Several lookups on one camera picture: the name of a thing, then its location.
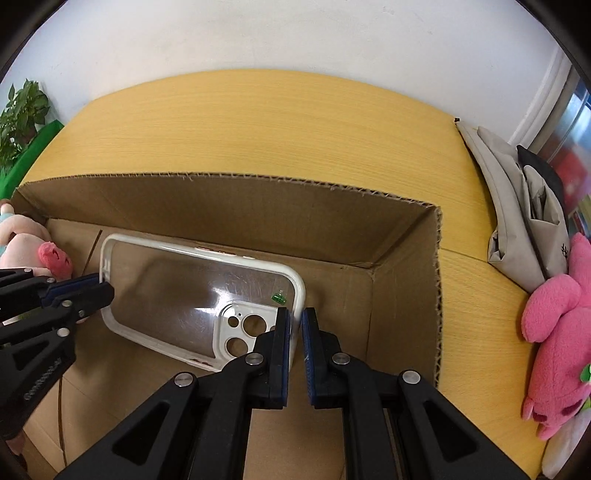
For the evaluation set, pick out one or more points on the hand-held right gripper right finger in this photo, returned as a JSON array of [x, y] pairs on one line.
[[308, 360]]

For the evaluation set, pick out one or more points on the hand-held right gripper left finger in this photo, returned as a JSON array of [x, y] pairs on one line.
[[286, 360]]

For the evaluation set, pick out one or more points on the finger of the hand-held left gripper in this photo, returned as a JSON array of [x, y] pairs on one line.
[[76, 284], [87, 297]]

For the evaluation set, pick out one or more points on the pastel pig plush toy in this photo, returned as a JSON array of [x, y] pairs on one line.
[[23, 237]]

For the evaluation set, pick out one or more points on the white clear phone case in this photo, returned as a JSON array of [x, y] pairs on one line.
[[184, 295]]

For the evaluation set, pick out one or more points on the brown cardboard box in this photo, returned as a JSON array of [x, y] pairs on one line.
[[231, 221]]

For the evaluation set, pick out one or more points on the large potted green plant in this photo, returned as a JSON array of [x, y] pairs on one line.
[[23, 115]]

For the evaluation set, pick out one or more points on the grey cloth bag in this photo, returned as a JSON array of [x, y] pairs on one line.
[[503, 207]]

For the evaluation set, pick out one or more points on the pink bear plush toy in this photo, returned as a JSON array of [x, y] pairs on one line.
[[558, 323]]

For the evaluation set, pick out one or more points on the white panda plush toy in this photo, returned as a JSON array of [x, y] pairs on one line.
[[570, 443]]

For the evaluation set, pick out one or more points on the black cloth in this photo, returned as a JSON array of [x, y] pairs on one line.
[[542, 173]]

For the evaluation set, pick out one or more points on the frosted glass door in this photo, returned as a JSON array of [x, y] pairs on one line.
[[577, 138]]

